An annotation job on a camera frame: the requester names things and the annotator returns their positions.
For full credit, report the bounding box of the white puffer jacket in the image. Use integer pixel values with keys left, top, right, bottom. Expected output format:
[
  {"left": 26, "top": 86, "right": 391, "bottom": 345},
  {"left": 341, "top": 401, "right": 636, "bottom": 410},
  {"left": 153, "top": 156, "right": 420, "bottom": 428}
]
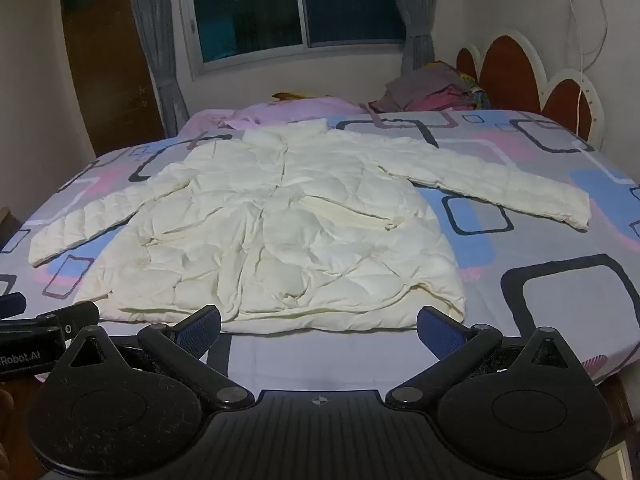
[{"left": 28, "top": 119, "right": 592, "bottom": 335}]

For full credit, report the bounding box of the pile of clothes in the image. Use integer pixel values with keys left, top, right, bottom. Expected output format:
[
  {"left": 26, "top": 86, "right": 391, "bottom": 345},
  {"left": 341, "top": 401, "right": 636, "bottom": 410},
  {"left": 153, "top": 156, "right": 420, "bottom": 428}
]
[{"left": 369, "top": 60, "right": 489, "bottom": 114}]

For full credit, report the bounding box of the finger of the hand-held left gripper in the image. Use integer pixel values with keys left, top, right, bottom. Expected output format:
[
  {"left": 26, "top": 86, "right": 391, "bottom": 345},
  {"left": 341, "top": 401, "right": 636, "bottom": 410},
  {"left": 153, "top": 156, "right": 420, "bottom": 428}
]
[
  {"left": 0, "top": 292, "right": 27, "bottom": 321},
  {"left": 37, "top": 302, "right": 101, "bottom": 334}
]

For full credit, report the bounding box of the white framed window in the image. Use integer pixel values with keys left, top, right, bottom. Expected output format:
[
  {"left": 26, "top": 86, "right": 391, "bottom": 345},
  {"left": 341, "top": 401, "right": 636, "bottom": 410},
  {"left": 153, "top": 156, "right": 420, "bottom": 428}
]
[{"left": 180, "top": 0, "right": 409, "bottom": 79}]

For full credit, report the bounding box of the brown wooden door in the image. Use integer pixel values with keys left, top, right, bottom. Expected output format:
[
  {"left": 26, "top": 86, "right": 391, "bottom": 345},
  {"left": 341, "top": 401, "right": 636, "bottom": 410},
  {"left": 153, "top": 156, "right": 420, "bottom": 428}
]
[{"left": 59, "top": 0, "right": 167, "bottom": 159}]

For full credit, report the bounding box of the grey curtain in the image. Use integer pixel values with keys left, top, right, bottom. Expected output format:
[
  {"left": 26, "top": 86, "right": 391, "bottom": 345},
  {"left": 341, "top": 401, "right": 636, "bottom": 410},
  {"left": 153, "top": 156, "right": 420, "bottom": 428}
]
[
  {"left": 382, "top": 0, "right": 463, "bottom": 82},
  {"left": 124, "top": 0, "right": 192, "bottom": 137}
]

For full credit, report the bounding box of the brown white scalloped headboard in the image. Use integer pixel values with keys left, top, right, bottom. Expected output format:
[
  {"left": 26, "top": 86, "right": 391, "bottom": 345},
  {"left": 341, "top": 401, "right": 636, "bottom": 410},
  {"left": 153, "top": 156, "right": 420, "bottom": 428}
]
[{"left": 455, "top": 29, "right": 602, "bottom": 152}]

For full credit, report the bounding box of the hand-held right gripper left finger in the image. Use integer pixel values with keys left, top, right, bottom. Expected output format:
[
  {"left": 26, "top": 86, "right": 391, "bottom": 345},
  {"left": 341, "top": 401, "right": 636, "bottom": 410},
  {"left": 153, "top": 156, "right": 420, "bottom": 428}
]
[{"left": 68, "top": 305, "right": 255, "bottom": 412}]

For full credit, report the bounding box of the white cable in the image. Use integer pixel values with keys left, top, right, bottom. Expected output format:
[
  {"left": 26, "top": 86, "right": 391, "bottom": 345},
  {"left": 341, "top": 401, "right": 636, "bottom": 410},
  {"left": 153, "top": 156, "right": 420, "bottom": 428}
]
[{"left": 562, "top": 0, "right": 609, "bottom": 137}]

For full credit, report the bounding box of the pink pillow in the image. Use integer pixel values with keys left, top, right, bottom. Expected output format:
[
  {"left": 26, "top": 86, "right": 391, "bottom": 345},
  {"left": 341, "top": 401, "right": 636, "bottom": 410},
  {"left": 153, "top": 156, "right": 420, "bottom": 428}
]
[{"left": 177, "top": 98, "right": 372, "bottom": 137}]

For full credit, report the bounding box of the patterned bed sheet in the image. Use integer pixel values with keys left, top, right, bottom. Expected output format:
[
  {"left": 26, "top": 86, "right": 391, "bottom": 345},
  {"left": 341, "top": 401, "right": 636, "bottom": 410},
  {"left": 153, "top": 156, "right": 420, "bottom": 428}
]
[{"left": 0, "top": 107, "right": 640, "bottom": 397}]

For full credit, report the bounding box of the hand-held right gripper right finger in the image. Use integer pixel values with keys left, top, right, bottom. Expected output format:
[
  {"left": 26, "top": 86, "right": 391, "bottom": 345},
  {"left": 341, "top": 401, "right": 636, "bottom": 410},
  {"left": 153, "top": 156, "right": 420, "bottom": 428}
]
[{"left": 385, "top": 306, "right": 576, "bottom": 412}]

